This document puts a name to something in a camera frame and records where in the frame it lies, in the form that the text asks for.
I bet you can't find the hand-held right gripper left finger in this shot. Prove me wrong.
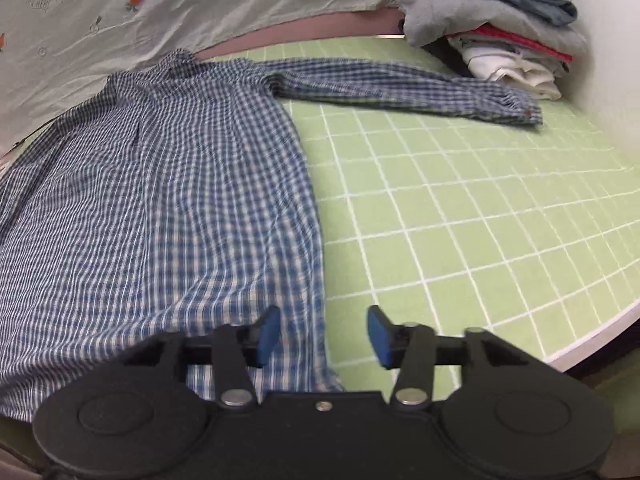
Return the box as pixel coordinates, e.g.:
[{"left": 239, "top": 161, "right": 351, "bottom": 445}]
[{"left": 119, "top": 304, "right": 282, "bottom": 409}]

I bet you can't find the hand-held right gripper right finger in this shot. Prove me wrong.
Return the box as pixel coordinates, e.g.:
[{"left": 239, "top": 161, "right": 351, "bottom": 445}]
[{"left": 366, "top": 304, "right": 552, "bottom": 409}]

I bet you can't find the blue plaid shirt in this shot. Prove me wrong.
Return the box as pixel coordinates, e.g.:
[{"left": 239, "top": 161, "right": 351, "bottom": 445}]
[{"left": 0, "top": 49, "right": 544, "bottom": 423}]

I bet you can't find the green grid mat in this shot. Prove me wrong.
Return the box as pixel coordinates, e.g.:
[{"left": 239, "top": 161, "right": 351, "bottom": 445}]
[{"left": 0, "top": 35, "right": 640, "bottom": 463}]

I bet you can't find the white folded garment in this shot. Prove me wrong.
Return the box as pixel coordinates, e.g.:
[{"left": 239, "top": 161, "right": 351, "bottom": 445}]
[{"left": 446, "top": 35, "right": 564, "bottom": 102}]

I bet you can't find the pink mattress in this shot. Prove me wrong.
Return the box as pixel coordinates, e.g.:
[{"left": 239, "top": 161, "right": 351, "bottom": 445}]
[{"left": 0, "top": 7, "right": 407, "bottom": 161}]

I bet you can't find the red folded garment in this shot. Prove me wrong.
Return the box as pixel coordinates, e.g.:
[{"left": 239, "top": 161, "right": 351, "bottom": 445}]
[{"left": 447, "top": 22, "right": 574, "bottom": 64}]

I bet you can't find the grey folded garment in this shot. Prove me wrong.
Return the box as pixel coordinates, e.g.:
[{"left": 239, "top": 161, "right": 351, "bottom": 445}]
[{"left": 389, "top": 0, "right": 589, "bottom": 57}]

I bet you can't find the white carrot print sheet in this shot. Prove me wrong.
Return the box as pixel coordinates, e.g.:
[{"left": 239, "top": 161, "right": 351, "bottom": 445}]
[{"left": 0, "top": 0, "right": 403, "bottom": 157}]

